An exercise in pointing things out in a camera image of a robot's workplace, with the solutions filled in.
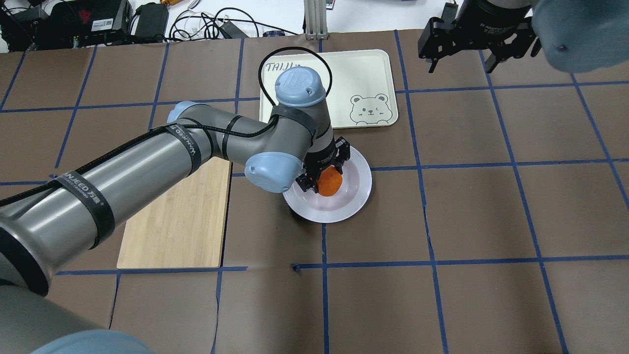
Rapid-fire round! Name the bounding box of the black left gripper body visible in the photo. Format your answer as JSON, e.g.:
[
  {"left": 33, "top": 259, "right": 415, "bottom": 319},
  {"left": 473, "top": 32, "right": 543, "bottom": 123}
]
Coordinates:
[{"left": 305, "top": 137, "right": 350, "bottom": 171}]

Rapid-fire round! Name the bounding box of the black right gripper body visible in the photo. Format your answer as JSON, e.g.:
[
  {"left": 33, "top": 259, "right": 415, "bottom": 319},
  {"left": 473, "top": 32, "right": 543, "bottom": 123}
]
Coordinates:
[{"left": 429, "top": 0, "right": 537, "bottom": 57}]

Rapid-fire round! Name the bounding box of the orange mandarin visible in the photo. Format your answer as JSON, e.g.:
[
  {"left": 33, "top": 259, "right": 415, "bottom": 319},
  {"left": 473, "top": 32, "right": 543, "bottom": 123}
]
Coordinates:
[{"left": 316, "top": 166, "right": 343, "bottom": 197}]

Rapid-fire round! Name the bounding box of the white round plate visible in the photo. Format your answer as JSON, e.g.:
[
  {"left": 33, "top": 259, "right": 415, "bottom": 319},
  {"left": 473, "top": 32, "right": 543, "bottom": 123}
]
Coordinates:
[{"left": 283, "top": 147, "right": 372, "bottom": 223}]

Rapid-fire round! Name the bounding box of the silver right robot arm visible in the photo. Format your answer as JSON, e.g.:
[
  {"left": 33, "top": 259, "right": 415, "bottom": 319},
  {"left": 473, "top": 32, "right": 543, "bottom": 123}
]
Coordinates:
[{"left": 418, "top": 0, "right": 629, "bottom": 73}]

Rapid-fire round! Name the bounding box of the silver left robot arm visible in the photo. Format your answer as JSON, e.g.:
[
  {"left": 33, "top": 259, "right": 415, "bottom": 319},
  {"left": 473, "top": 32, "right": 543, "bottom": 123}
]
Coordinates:
[{"left": 0, "top": 66, "right": 350, "bottom": 354}]

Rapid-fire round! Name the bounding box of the pale green bear tray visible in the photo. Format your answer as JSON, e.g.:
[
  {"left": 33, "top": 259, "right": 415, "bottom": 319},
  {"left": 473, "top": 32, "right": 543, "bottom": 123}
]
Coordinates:
[{"left": 261, "top": 50, "right": 399, "bottom": 129}]

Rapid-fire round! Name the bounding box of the bamboo cutting board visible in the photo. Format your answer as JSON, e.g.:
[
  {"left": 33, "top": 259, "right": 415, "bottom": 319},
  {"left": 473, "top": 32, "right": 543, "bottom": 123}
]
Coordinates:
[{"left": 117, "top": 158, "right": 232, "bottom": 269}]

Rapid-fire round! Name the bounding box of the black power adapter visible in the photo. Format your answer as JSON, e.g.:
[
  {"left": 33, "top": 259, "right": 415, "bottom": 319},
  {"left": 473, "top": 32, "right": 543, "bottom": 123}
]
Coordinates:
[{"left": 133, "top": 2, "right": 169, "bottom": 43}]

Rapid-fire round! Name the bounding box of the black electronics box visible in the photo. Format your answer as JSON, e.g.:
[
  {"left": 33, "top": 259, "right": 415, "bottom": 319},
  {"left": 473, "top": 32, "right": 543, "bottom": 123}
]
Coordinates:
[{"left": 1, "top": 0, "right": 133, "bottom": 52}]

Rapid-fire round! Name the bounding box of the aluminium frame post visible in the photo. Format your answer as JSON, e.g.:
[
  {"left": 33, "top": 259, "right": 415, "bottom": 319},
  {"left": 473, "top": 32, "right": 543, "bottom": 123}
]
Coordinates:
[{"left": 303, "top": 0, "right": 329, "bottom": 40}]

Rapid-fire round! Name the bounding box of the black cable bundle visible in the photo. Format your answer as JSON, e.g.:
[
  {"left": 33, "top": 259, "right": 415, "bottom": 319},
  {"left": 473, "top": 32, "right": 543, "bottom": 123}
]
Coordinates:
[{"left": 170, "top": 5, "right": 300, "bottom": 42}]

